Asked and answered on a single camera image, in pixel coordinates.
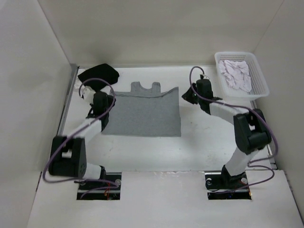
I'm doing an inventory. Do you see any grey tank top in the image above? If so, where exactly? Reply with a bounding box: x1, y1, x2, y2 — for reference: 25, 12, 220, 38
103, 82, 181, 137

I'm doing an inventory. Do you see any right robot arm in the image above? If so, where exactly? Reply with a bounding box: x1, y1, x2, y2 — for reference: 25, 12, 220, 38
182, 79, 272, 188

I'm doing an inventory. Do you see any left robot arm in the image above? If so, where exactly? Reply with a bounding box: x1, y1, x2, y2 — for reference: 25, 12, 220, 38
46, 92, 115, 190

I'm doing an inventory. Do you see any folded white tank top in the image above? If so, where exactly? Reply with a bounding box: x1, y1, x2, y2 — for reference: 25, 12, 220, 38
74, 78, 86, 96

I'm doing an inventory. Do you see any folded black tank top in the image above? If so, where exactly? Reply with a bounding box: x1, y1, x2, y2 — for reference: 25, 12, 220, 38
78, 64, 120, 92

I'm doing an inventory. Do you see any crumpled pink tank top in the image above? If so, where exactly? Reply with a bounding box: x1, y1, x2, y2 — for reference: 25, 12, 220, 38
218, 60, 252, 93

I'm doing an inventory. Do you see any white plastic basket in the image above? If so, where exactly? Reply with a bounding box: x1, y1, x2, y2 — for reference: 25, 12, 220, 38
214, 51, 270, 101

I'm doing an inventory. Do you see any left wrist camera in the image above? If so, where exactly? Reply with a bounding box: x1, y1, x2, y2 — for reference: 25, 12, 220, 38
80, 86, 95, 104

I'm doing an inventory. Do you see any left metal table rail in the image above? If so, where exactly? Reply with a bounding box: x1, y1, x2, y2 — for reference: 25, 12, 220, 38
55, 64, 79, 136

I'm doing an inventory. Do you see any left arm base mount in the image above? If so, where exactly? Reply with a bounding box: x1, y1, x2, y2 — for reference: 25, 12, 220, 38
75, 168, 122, 201

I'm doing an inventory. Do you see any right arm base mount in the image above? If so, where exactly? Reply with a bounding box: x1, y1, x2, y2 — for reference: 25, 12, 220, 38
205, 166, 251, 200

